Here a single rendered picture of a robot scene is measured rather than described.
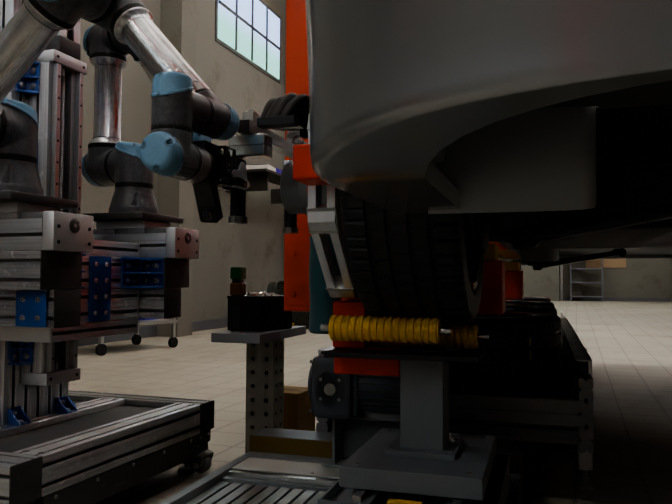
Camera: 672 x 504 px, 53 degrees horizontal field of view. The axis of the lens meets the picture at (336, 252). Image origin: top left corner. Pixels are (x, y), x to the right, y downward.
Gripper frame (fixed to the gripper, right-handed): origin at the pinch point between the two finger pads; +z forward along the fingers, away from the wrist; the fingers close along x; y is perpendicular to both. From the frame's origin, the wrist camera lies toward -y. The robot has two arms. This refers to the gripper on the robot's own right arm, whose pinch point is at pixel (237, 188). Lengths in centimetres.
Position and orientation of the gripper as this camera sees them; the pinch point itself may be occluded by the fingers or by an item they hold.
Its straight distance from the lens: 159.3
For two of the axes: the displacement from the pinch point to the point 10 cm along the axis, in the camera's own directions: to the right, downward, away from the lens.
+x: -9.6, 0.0, 2.9
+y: 0.1, -10.0, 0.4
